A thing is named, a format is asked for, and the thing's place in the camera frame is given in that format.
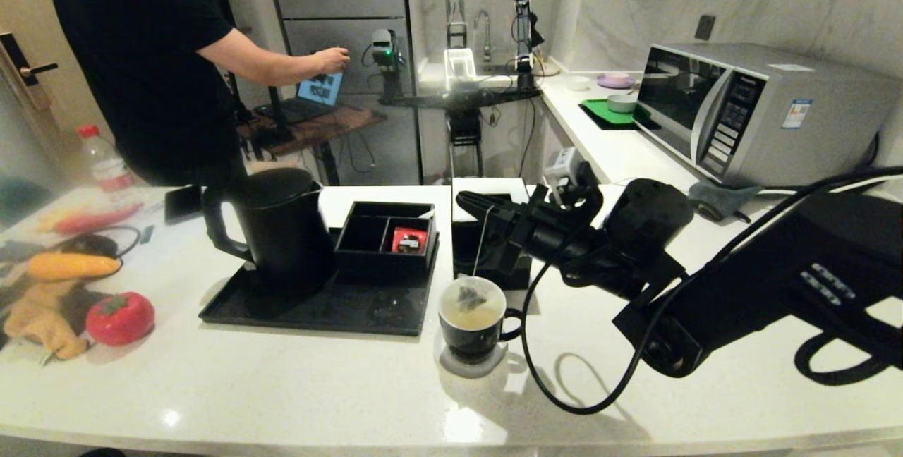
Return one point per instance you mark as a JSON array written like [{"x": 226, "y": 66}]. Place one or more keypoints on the open laptop blue screen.
[{"x": 321, "y": 90}]

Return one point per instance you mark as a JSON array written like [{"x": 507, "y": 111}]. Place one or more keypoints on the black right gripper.
[{"x": 547, "y": 231}]

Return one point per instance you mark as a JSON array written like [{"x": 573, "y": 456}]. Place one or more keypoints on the black mug white inside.
[{"x": 471, "y": 340}]

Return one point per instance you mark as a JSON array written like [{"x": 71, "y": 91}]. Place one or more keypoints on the beige wooden door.
[{"x": 28, "y": 13}]

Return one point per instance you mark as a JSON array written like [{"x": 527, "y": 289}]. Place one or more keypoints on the black compartment organizer box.
[{"x": 360, "y": 238}]

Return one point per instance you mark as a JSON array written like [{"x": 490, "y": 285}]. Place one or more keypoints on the tall black metal stand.
[{"x": 455, "y": 11}]

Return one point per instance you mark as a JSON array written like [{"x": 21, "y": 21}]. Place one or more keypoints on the black smartphone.
[{"x": 182, "y": 203}]

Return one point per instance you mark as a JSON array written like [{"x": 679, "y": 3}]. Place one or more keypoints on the grey bowl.
[{"x": 621, "y": 103}]

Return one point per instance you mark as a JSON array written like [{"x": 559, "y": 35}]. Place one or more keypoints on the red sachet packet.
[{"x": 409, "y": 240}]

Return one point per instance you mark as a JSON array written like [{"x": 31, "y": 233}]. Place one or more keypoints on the chrome kitchen faucet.
[{"x": 485, "y": 34}]

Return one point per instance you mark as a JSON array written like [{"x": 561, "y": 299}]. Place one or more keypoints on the silver microwave oven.
[{"x": 811, "y": 129}]

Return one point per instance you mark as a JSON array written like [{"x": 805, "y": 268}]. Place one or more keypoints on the red toy chili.
[{"x": 95, "y": 221}]

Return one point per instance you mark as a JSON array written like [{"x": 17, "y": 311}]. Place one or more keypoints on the black rectangular serving tray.
[{"x": 317, "y": 314}]

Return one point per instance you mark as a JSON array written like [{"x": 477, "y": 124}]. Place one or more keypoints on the green tray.
[{"x": 600, "y": 111}]

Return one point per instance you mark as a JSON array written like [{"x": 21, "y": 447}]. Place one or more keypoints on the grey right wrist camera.
[{"x": 564, "y": 164}]

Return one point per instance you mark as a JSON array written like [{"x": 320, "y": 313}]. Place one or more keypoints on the red toy tomato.
[{"x": 120, "y": 318}]

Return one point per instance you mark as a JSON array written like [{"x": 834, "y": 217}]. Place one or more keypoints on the grey tea bag teal tag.
[{"x": 469, "y": 296}]

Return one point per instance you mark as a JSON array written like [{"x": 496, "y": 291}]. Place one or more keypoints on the purple plate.
[{"x": 615, "y": 80}]

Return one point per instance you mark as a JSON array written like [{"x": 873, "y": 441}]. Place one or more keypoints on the small grey flat card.
[{"x": 146, "y": 233}]

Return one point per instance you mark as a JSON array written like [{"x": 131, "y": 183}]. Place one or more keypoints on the brown wooden stool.
[{"x": 331, "y": 125}]

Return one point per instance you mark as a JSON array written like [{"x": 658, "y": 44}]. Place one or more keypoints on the yellow toy corn cob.
[{"x": 70, "y": 266}]

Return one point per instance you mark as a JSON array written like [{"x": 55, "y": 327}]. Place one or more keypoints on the clear bottle red cap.
[{"x": 106, "y": 164}]

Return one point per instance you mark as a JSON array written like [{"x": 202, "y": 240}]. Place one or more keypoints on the black wall outlet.
[{"x": 703, "y": 27}]

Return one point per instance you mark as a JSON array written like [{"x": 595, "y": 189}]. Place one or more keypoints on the dark grey folded cloth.
[{"x": 712, "y": 196}]

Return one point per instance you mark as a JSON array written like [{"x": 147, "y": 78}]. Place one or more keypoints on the person in black shirt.
[{"x": 141, "y": 55}]

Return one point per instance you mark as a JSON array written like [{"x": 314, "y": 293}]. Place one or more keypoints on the white round coaster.
[{"x": 488, "y": 370}]

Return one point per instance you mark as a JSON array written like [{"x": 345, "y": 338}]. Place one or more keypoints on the white dish rack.
[{"x": 458, "y": 68}]

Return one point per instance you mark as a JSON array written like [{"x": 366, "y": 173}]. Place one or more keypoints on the black tissue box white lid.
[{"x": 469, "y": 252}]

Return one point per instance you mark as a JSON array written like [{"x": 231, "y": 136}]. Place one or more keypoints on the black electric kettle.
[{"x": 282, "y": 231}]

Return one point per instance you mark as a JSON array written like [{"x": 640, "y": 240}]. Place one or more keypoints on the black teleoperation platform stand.
[{"x": 465, "y": 128}]

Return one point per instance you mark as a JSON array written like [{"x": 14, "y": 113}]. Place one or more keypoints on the small white bowl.
[{"x": 577, "y": 82}]

